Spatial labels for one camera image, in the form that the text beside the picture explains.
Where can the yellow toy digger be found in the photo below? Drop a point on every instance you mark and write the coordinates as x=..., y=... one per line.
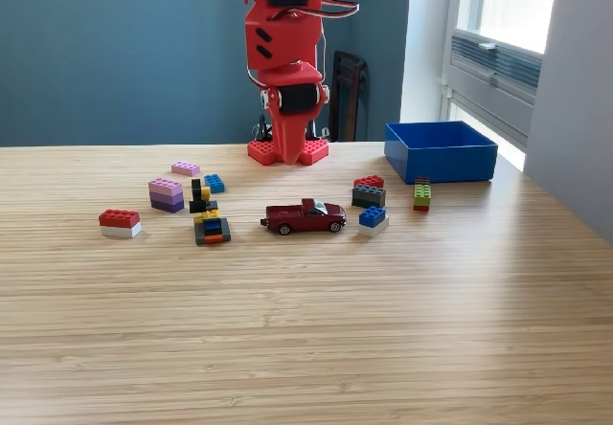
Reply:
x=211, y=229

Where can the blue plastic bin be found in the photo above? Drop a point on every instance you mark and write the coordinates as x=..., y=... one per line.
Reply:
x=450, y=166

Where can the red and white brick stack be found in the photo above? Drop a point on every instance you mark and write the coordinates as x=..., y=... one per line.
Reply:
x=120, y=221

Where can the red lego brick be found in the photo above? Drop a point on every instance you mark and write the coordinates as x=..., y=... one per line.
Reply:
x=370, y=182

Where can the small blue lego brick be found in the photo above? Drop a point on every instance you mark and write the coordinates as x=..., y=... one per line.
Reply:
x=215, y=185

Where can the dark grey lego brick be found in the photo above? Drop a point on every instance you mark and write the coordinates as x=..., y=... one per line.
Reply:
x=369, y=197

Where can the pink flat lego brick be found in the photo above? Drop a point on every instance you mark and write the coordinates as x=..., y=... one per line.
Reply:
x=187, y=169

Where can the black table clamp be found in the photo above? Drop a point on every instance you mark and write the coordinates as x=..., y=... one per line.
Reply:
x=322, y=133

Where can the dark folded chair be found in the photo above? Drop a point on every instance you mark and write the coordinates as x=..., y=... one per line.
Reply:
x=347, y=99

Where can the dark red toy pickup car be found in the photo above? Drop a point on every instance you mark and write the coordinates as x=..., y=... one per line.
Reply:
x=301, y=219

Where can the blue and white brick stack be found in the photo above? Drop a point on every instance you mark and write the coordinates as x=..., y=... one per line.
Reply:
x=372, y=219

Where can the green brick stack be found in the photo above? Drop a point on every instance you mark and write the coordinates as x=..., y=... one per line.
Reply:
x=422, y=195

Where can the pink and purple brick stack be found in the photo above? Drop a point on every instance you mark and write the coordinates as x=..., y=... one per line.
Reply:
x=166, y=197

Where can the grey window vent unit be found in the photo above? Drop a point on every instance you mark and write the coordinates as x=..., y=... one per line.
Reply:
x=503, y=63

